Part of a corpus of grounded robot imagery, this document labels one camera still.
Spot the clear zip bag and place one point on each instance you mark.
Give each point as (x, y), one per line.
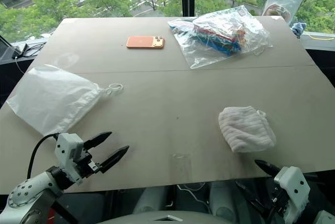
(284, 6)

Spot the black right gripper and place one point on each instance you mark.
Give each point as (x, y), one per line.
(278, 200)

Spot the orange smartphone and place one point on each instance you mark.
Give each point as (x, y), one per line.
(142, 42)

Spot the blue cloth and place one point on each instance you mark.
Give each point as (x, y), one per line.
(298, 29)

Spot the clear bag of colourful items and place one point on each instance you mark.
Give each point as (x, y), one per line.
(222, 35)

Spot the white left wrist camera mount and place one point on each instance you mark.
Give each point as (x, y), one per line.
(66, 145)

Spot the white cloth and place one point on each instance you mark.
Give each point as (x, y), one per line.
(246, 129)

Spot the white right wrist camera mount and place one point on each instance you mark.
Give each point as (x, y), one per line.
(293, 182)

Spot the dark laptop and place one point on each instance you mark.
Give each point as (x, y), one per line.
(8, 48)

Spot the black power adapter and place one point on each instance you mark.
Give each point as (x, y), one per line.
(24, 48)

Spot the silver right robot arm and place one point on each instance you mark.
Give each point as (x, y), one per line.
(325, 218)

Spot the grey robot torso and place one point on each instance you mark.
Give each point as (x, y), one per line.
(178, 217)

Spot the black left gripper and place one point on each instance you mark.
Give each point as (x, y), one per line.
(85, 165)

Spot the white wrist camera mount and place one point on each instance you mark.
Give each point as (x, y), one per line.
(293, 182)
(66, 145)

